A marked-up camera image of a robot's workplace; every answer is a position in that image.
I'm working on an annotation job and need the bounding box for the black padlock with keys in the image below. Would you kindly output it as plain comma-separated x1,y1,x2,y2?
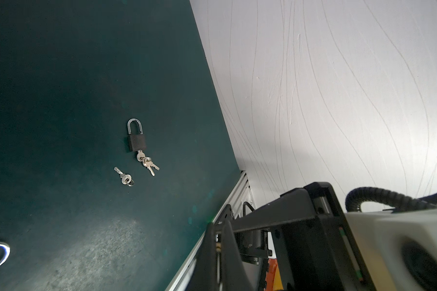
127,118,160,177

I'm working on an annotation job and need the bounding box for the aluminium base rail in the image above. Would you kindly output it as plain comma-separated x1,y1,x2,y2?
166,171,250,291

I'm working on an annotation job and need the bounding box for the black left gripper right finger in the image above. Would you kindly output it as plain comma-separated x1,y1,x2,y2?
220,221,253,291

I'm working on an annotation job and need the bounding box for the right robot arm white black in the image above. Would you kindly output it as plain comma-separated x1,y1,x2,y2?
189,183,437,291

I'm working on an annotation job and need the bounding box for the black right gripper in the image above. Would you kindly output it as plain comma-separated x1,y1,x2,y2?
231,182,375,291

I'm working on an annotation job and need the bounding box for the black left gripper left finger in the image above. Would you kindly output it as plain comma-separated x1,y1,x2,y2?
186,223,219,291

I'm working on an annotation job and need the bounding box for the small silver key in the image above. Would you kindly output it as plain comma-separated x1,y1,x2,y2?
114,167,134,187

